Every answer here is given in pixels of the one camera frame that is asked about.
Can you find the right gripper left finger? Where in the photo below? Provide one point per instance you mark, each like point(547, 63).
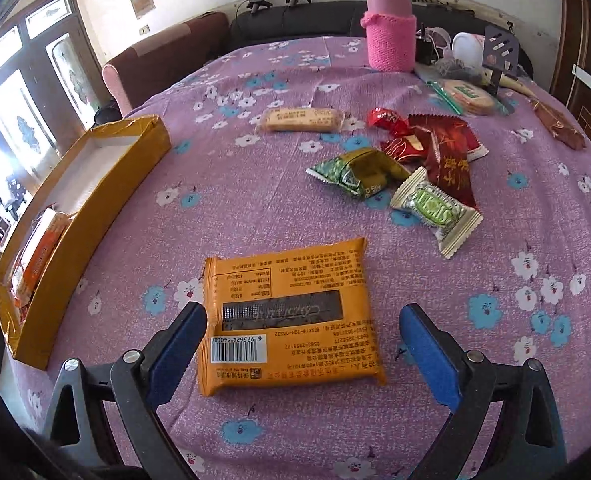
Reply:
point(138, 383)

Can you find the red gold candy wrapper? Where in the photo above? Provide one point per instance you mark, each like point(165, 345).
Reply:
point(411, 148)

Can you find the orange soda cracker pack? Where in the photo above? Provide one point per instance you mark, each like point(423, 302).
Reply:
point(31, 261)

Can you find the dark red snack wrapper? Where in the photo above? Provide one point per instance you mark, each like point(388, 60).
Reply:
point(452, 146)

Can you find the green olive snack packet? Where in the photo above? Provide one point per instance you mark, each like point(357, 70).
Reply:
point(362, 173)

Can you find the clear wrapped biscuit bar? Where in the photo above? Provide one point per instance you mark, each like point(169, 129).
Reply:
point(284, 119)

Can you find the yellow cardboard box tray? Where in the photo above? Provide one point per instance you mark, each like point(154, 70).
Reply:
point(92, 183)

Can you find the black perforated phone stand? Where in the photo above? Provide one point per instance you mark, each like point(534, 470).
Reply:
point(500, 55)

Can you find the black leather sofa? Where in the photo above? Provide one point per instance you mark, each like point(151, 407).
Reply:
point(342, 18)

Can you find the white green candy wrapper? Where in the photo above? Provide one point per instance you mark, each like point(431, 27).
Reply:
point(451, 222)

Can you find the orange snack packet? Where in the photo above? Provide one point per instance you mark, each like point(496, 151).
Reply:
point(294, 318)

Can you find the small red candy wrapper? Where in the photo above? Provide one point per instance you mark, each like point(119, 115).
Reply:
point(388, 120)

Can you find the brown chocolate wrapper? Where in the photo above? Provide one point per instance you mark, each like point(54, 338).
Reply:
point(558, 126)

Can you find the dark red armchair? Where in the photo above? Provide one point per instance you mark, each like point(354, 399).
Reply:
point(155, 63)

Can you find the pink knit-sleeved thermos bottle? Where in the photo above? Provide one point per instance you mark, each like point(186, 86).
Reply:
point(390, 27)

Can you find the dark clear plastic bag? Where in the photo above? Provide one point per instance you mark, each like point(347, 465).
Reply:
point(448, 68)

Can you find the green labelled biscuit bag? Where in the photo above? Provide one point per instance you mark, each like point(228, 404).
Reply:
point(465, 98)

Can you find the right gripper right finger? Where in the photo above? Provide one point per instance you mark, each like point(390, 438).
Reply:
point(527, 442)

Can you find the purple floral tablecloth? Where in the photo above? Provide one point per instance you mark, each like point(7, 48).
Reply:
point(519, 288)

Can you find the white plastic jar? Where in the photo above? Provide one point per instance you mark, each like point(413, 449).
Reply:
point(469, 48)

